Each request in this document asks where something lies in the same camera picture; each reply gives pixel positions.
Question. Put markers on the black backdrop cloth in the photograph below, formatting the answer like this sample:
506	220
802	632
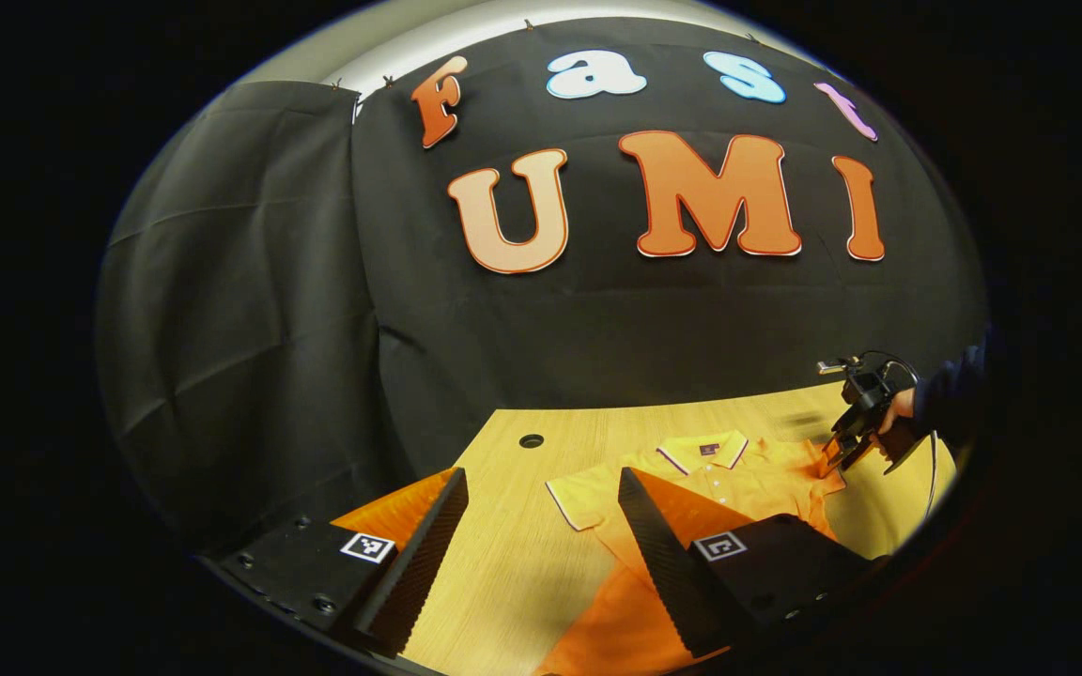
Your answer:
269	282

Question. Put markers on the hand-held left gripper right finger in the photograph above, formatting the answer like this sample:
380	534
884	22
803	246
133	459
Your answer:
663	563

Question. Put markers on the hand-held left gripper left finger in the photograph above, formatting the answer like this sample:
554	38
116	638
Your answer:
419	554

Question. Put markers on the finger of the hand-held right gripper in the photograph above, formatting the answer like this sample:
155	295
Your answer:
842	434
856	453

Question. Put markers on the orange T-shirt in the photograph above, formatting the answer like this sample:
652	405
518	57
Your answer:
748	483

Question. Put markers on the black table grommet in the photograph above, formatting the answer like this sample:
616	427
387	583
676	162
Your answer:
531	440

